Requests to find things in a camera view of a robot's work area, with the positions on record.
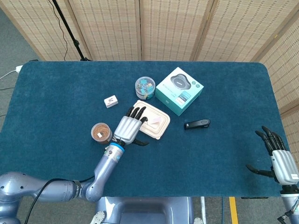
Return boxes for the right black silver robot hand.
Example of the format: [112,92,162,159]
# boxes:
[245,126,299,186]

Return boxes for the black stapler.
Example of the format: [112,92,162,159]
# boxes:
[184,119,211,131]

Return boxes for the black tripod stand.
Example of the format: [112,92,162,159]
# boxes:
[51,0,92,62]

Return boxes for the white table leg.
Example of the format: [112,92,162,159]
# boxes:
[200,196,207,224]

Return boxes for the yellow floor tape strip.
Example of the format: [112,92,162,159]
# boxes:
[228,196,239,224]

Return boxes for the clear jar of binder clips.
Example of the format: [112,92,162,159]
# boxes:
[135,76,156,100]

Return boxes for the clear jar of rubber bands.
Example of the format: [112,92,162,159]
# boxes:
[91,122,113,145]

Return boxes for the bamboo folding screen panel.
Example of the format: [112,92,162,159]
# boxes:
[193,0,299,63]
[67,0,142,61]
[258,21,299,161]
[140,0,214,62]
[0,0,93,62]

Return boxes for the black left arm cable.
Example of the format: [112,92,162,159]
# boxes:
[23,176,95,224]

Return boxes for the thin black tripod cable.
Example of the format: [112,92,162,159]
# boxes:
[48,0,69,62]

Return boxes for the blue-grey robot torso base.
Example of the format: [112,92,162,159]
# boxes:
[90,196,204,224]

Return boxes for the small white staples box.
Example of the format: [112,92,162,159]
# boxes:
[104,95,119,108]

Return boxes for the white power cable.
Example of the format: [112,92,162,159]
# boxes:
[0,69,18,80]

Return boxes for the teal speaker product box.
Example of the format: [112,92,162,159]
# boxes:
[155,67,204,117]

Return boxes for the beige lunch box with lid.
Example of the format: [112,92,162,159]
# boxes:
[134,100,171,140]

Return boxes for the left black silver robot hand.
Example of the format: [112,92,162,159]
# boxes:
[113,106,150,147]

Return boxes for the blue carpet table mat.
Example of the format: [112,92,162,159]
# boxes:
[1,61,287,198]

